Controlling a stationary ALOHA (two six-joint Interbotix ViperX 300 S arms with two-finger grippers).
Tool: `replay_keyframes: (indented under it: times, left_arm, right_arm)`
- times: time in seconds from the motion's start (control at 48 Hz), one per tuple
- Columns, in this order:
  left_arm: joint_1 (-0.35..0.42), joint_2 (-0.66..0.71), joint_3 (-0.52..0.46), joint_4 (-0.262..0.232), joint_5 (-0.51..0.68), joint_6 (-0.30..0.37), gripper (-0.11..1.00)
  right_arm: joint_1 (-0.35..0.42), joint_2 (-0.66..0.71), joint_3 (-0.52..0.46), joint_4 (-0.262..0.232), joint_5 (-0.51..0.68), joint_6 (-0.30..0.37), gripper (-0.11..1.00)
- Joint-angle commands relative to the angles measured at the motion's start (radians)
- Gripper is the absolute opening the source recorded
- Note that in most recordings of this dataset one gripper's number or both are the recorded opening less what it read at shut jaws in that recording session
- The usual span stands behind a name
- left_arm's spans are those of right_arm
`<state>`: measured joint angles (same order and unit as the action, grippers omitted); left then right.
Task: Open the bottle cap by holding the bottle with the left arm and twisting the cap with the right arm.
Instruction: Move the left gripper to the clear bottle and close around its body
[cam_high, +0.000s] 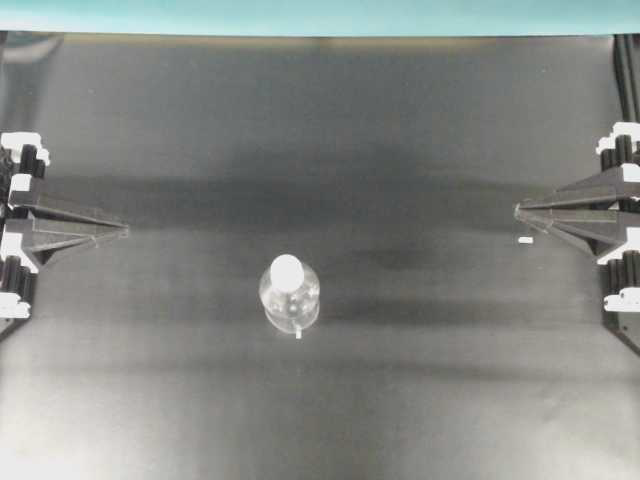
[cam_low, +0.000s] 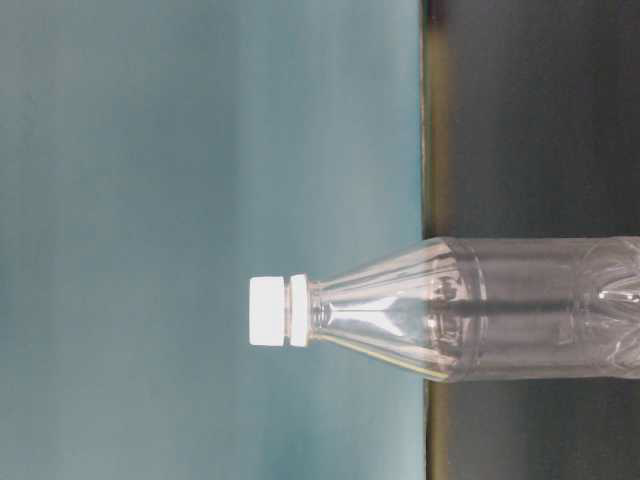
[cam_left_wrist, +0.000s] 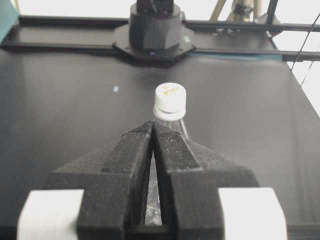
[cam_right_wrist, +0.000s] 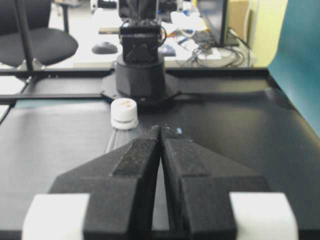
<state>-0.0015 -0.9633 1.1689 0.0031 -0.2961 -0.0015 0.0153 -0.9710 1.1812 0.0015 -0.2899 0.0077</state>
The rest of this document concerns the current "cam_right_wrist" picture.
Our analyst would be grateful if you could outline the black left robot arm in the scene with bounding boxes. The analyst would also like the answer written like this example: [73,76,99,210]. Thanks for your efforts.
[101,0,181,107]

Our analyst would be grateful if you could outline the black aluminium frame rail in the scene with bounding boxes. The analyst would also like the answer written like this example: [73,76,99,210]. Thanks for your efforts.
[0,93,104,102]

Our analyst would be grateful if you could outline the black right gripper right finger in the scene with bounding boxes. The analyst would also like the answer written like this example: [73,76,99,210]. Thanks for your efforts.
[161,127,298,240]

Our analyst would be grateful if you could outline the teal backdrop board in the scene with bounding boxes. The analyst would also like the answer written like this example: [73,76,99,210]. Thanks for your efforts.
[268,0,320,136]

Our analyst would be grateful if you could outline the black office chair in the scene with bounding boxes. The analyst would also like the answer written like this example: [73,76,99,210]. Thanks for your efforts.
[0,0,79,68]

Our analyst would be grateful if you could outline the tangled desk cables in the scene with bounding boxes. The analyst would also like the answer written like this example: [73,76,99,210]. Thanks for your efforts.
[174,27,251,68]

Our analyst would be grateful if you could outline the white bottle cap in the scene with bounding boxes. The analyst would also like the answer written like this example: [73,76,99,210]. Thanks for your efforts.
[110,98,139,130]

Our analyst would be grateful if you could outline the black computer mouse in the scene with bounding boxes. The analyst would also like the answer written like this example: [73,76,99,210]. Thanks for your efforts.
[91,41,118,55]

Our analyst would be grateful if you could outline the clear plastic bottle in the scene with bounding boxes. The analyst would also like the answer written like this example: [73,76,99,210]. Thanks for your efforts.
[104,128,141,154]

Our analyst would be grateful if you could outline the black computer monitor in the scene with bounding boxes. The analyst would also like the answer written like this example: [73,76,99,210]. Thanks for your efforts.
[197,0,239,48]

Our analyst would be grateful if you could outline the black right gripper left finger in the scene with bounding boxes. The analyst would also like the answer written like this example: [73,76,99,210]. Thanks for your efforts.
[22,126,161,240]

